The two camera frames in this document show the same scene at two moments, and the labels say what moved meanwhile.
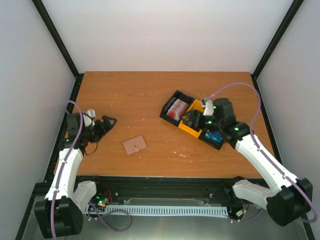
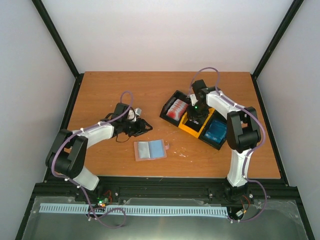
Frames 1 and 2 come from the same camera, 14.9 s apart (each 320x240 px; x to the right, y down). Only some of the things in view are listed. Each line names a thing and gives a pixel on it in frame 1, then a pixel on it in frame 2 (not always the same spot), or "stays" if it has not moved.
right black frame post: x=278 y=33 stays
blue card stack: x=214 y=135 stays
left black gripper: x=106 y=129 → x=141 y=126
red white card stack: x=178 y=108 stays
